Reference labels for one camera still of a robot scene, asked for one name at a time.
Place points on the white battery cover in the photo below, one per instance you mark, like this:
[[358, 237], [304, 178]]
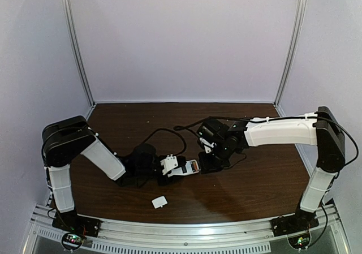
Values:
[[159, 202]]

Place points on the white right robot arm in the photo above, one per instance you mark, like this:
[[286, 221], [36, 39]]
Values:
[[320, 129]]

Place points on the aluminium corner post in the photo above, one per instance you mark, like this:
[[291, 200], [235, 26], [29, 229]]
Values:
[[76, 51], [296, 31]]

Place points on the black battery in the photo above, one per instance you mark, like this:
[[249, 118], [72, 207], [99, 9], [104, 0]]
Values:
[[192, 166]]

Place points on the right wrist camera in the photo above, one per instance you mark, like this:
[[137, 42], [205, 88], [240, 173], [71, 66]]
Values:
[[211, 134]]

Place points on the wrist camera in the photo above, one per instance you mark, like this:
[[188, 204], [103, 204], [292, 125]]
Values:
[[211, 134], [168, 164]]

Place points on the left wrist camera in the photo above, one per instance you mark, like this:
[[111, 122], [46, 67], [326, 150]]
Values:
[[168, 164]]

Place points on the white remote control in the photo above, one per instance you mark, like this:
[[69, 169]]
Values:
[[183, 170]]

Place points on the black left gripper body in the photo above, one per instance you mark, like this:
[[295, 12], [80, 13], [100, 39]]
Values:
[[162, 177]]

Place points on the aluminium left corner post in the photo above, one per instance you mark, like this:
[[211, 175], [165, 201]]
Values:
[[76, 51]]

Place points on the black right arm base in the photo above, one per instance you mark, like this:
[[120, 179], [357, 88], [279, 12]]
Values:
[[297, 222]]

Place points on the aluminium left floor rail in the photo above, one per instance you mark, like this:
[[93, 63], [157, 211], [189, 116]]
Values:
[[86, 117]]

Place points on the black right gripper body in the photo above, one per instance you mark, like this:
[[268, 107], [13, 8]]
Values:
[[206, 159]]

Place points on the aluminium front rail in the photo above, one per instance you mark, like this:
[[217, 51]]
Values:
[[254, 236]]

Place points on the aluminium right corner post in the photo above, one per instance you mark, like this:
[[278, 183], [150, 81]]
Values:
[[296, 31]]

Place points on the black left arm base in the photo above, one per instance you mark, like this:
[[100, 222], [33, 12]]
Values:
[[76, 224]]

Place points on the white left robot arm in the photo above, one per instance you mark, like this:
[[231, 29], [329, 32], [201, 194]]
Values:
[[65, 140]]

